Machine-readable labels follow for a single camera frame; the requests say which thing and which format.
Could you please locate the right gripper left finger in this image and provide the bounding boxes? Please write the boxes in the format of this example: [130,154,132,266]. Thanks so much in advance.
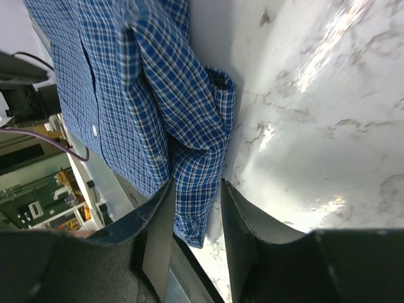
[28,179,175,302]

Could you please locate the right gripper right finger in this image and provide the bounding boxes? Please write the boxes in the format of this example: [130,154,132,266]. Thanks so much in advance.
[221,180,341,302]

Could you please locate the blue plaid long sleeve shirt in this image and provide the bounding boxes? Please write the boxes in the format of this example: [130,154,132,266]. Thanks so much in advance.
[25,1,236,248]

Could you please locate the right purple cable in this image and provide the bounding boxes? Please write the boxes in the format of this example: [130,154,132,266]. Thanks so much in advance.
[0,127,91,162]

